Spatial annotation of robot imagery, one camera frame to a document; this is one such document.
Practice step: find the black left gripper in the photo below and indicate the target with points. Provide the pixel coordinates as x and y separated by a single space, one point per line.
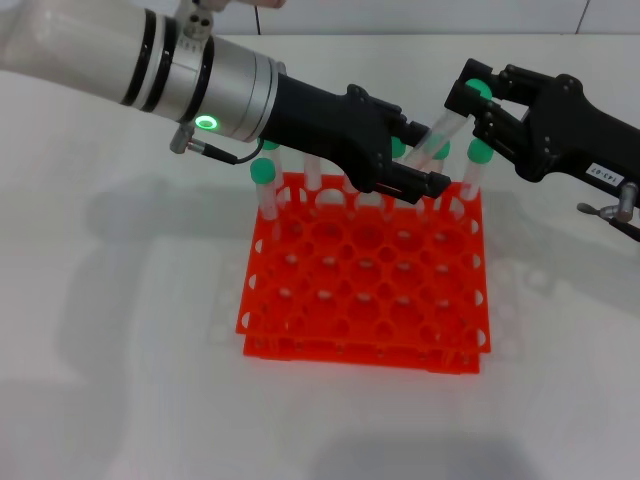
325 125

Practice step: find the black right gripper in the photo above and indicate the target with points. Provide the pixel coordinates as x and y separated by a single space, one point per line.
575 130

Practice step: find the orange plastic test tube rack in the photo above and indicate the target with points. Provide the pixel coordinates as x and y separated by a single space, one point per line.
350 362

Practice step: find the silver left wrist camera assembly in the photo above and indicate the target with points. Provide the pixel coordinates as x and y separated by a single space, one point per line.
195 25

